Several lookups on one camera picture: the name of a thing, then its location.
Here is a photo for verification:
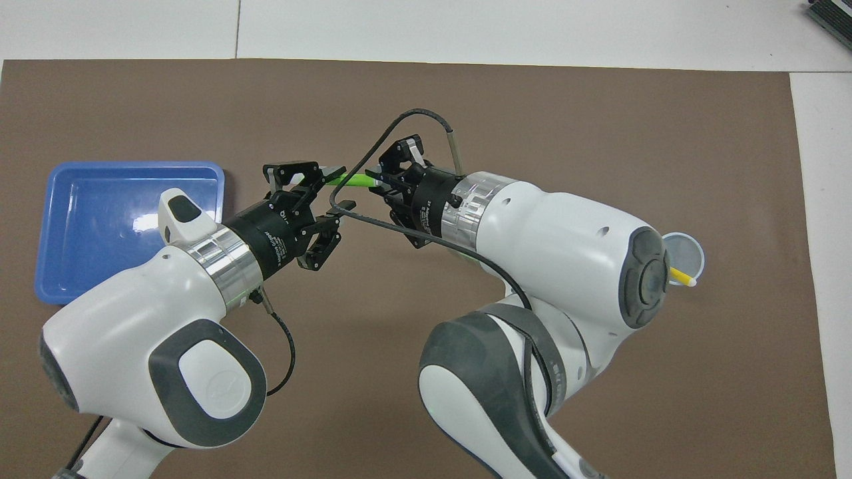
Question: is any dark striped box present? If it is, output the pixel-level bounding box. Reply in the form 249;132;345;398
805;0;852;51

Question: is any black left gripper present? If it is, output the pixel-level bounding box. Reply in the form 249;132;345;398
223;160;347;283

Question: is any green pen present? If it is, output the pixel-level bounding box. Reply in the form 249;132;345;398
325;172;383;190

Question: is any brown table mat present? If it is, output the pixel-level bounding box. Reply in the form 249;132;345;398
0;59;838;479

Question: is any blue plastic tray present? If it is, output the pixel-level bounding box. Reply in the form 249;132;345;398
33;160;226;305

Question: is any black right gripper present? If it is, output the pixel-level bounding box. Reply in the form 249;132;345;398
366;135;460;250

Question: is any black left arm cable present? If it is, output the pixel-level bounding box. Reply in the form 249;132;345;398
67;286;297;470

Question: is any pale blue mesh pen cup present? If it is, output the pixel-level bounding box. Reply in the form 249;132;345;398
662;232;706;288

